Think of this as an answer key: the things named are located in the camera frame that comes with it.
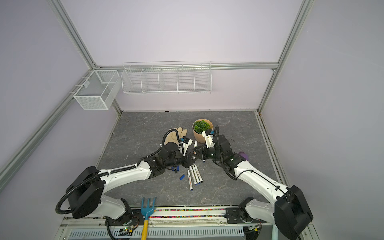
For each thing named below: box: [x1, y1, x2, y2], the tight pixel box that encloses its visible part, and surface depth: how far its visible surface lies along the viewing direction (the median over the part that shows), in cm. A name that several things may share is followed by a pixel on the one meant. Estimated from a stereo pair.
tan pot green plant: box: [192, 118, 214, 144], surface depth 98 cm
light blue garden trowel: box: [271, 224, 279, 240], surface depth 69 cm
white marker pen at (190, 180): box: [187, 169, 193, 191], surface depth 86 cm
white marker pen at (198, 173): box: [194, 163, 203, 183], surface depth 89 cm
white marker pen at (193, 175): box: [189, 165, 198, 186], surface depth 88 cm
